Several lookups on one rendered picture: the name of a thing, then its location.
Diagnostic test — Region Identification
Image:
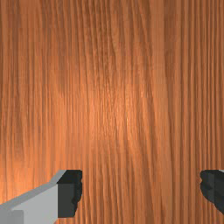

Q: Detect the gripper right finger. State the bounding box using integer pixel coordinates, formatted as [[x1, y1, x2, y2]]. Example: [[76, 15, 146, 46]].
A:
[[199, 169, 224, 216]]

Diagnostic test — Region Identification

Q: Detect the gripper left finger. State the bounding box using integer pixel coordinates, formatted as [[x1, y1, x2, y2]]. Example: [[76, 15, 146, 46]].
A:
[[0, 169, 83, 224]]

